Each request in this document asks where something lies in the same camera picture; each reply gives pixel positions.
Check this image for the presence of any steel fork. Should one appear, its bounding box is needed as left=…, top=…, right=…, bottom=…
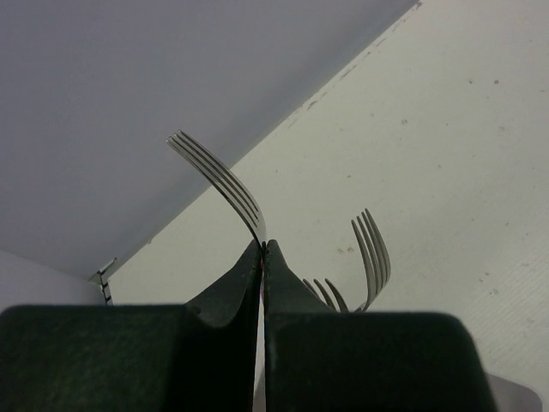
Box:
left=302, top=279, right=349, bottom=313
left=351, top=209, right=391, bottom=312
left=166, top=130, right=267, bottom=251

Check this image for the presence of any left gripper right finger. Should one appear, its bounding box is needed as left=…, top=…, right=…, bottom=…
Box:
left=264, top=240, right=497, bottom=411

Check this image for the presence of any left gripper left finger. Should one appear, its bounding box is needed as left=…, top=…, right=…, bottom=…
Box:
left=1, top=243, right=262, bottom=411

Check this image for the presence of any left corner metal bracket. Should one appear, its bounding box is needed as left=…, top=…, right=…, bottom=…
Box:
left=89, top=257, right=118, bottom=306

